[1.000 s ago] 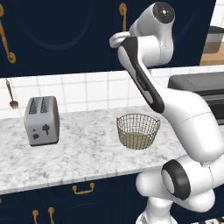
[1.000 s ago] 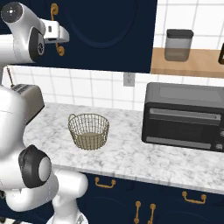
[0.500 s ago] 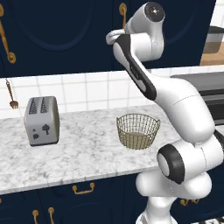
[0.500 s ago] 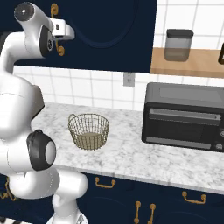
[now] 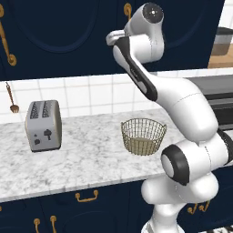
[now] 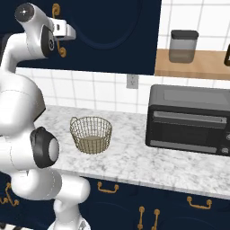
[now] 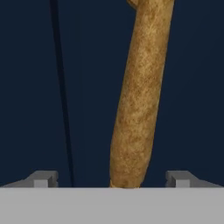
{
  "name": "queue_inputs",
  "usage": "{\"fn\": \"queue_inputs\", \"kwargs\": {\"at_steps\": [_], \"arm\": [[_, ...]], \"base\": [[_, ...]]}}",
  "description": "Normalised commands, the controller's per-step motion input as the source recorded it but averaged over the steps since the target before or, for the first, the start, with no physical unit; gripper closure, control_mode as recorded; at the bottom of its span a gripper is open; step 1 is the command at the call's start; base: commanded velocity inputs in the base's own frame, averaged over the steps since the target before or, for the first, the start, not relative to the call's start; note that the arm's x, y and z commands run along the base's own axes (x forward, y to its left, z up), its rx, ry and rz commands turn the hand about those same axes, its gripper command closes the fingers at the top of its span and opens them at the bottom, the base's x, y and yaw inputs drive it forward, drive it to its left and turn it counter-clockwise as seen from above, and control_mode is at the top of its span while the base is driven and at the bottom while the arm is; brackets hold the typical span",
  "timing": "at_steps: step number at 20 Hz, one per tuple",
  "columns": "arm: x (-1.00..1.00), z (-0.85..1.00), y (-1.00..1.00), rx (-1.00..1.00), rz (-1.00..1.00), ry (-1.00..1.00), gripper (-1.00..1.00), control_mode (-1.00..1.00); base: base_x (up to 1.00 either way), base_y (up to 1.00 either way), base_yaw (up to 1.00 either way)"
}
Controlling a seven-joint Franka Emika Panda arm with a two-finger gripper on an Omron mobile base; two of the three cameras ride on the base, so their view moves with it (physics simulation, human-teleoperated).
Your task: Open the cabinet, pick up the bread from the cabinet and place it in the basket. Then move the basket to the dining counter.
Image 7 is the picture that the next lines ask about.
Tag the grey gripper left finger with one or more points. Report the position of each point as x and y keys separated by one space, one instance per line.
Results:
x=40 y=178

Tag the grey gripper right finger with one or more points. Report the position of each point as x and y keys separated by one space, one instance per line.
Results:
x=182 y=178

